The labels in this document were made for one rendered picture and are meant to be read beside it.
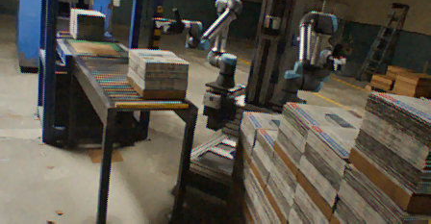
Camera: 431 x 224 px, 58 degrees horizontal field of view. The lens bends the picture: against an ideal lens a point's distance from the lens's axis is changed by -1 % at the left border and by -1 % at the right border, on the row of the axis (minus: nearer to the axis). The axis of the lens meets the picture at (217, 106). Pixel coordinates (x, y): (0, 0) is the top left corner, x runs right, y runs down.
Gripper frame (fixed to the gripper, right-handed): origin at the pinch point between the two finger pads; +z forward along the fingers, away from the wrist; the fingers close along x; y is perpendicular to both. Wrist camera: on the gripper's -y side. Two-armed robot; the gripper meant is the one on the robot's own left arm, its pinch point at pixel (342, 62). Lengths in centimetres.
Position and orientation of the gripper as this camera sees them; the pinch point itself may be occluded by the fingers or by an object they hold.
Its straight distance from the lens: 221.4
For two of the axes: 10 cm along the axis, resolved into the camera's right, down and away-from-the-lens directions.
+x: -10.0, -0.4, 0.2
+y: -0.3, 9.6, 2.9
